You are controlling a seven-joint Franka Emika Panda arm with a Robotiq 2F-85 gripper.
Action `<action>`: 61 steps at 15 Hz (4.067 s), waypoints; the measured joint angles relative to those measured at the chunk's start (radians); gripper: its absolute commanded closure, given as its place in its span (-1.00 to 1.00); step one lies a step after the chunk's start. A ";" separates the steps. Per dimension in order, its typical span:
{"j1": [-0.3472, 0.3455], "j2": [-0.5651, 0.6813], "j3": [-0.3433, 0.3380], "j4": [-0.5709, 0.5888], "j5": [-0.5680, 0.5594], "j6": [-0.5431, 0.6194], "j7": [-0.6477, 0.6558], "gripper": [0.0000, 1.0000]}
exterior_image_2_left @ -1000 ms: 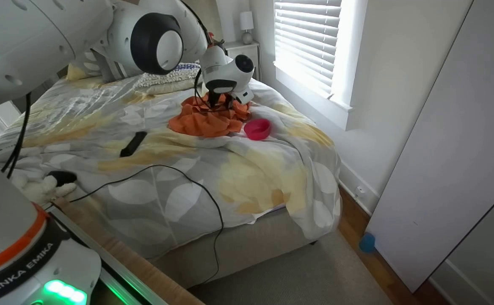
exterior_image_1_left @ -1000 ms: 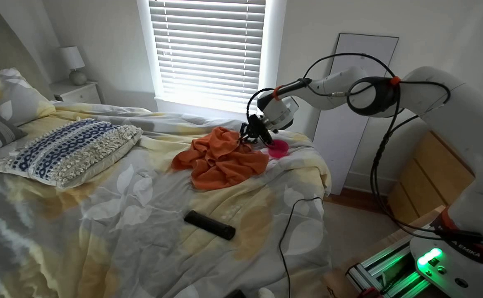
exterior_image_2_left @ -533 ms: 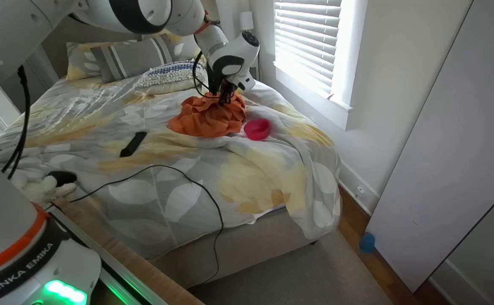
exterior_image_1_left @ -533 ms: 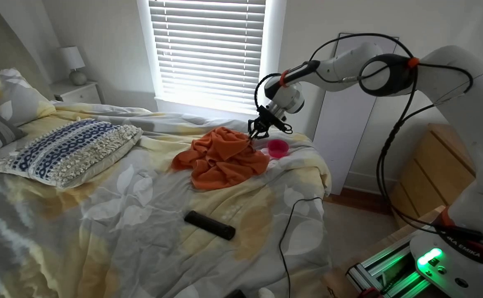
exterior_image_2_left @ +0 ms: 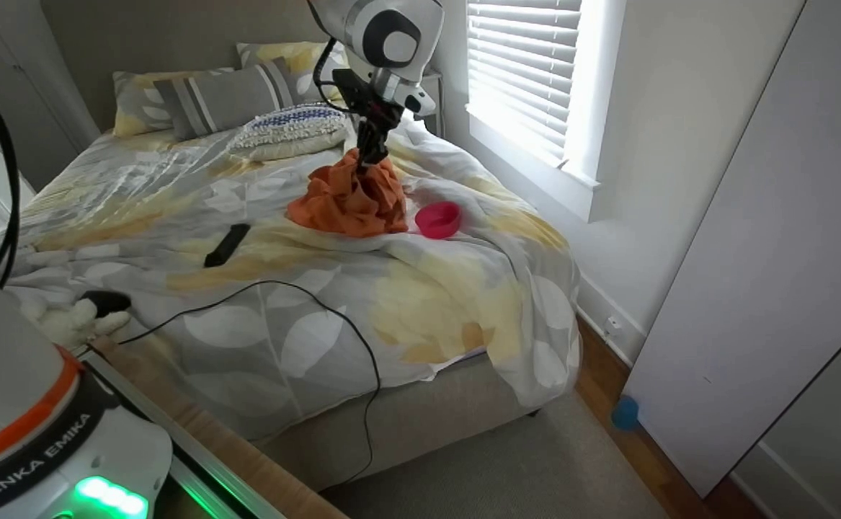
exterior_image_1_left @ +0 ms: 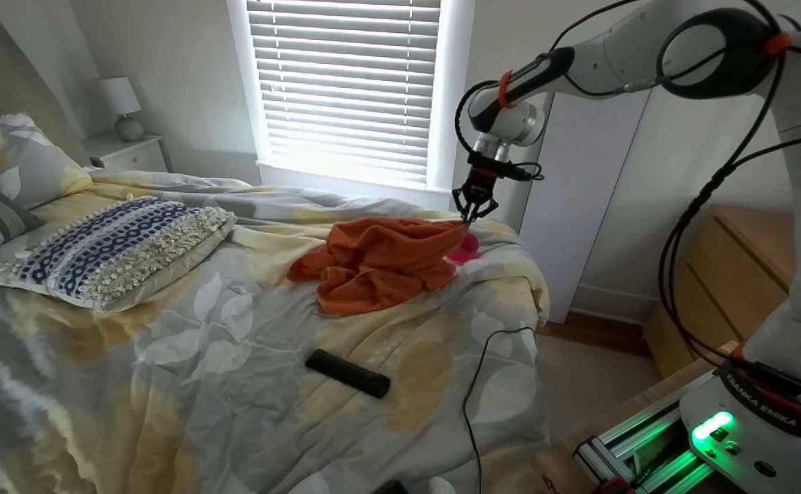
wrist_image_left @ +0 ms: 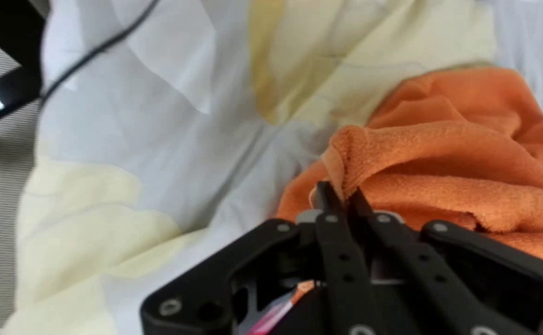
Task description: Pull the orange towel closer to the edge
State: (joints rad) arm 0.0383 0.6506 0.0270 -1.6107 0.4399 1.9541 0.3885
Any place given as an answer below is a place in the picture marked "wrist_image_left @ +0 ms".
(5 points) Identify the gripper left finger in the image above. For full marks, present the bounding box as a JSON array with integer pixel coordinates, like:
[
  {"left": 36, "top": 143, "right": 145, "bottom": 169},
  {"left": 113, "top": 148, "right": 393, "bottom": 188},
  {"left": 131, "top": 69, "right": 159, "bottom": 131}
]
[{"left": 140, "top": 181, "right": 378, "bottom": 335}]

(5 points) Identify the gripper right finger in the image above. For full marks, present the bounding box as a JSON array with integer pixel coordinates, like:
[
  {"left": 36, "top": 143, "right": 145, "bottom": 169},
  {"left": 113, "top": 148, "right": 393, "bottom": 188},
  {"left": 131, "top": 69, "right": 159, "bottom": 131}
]
[{"left": 346, "top": 190, "right": 543, "bottom": 335}]

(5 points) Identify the orange towel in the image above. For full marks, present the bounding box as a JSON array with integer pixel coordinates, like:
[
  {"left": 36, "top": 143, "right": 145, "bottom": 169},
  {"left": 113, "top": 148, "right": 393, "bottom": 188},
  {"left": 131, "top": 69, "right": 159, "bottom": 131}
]
[{"left": 277, "top": 67, "right": 543, "bottom": 269}]

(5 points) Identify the white and yellow bed sheet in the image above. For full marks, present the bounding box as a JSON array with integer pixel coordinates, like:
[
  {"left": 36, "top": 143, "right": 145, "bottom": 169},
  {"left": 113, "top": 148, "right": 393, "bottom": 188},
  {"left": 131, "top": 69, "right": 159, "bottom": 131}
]
[{"left": 0, "top": 0, "right": 543, "bottom": 335}]

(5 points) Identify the black cable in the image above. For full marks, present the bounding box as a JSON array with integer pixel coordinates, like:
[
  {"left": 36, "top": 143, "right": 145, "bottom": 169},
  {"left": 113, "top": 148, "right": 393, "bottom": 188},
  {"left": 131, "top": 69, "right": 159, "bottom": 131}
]
[{"left": 40, "top": 0, "right": 160, "bottom": 104}]

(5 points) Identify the black furniture frame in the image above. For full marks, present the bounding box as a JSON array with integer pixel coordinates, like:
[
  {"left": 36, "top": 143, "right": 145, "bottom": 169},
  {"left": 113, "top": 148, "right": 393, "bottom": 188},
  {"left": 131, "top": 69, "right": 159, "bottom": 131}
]
[{"left": 0, "top": 0, "right": 46, "bottom": 133}]

